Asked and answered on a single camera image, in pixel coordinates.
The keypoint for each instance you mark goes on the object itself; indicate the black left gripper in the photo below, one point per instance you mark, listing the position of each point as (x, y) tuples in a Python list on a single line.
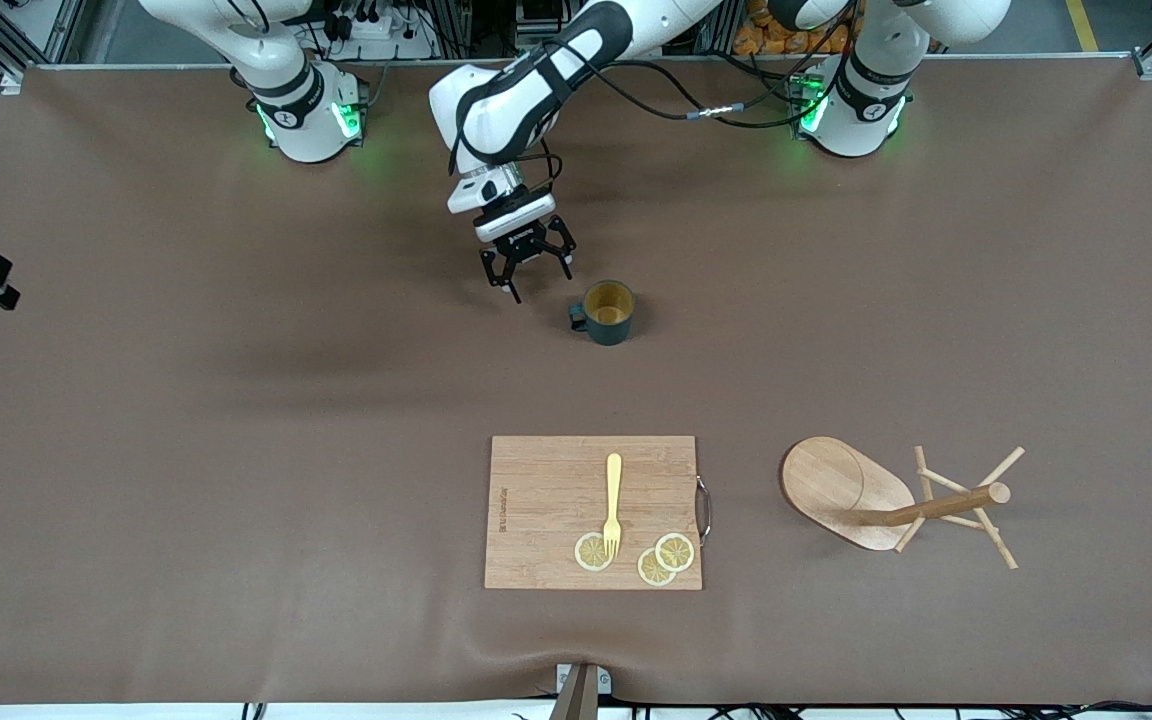
[(525, 243)]

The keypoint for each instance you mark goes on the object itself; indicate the dark green enamel mug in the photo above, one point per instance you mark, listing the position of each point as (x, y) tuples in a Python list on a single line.
[(608, 332)]

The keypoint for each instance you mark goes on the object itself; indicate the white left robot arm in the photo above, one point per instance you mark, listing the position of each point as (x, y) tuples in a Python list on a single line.
[(506, 100)]

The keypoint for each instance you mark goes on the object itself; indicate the wooden mug tree rack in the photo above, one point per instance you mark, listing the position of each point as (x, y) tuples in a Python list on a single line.
[(836, 485)]

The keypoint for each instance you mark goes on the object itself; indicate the yellow plastic fork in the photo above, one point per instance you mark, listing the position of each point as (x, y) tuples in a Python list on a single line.
[(614, 485)]

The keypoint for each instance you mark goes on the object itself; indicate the bamboo cutting board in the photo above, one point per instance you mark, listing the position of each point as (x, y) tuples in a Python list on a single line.
[(546, 500)]

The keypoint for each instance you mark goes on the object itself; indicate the white power strip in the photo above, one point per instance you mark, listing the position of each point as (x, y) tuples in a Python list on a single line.
[(386, 35)]

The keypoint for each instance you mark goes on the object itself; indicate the lemon slice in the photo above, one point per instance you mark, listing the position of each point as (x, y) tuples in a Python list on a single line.
[(677, 551), (650, 572), (590, 553)]

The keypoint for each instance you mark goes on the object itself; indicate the orange packets pile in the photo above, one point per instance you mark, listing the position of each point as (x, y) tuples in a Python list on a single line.
[(766, 25)]

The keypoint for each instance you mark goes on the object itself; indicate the brown table mat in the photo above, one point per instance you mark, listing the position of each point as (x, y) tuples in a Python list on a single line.
[(236, 520)]

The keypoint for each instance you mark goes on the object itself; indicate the brown tapered pole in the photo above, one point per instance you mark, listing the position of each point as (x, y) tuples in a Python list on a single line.
[(578, 700)]

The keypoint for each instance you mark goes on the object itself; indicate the metal table clamp bracket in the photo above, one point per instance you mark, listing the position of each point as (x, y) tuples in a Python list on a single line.
[(566, 678)]

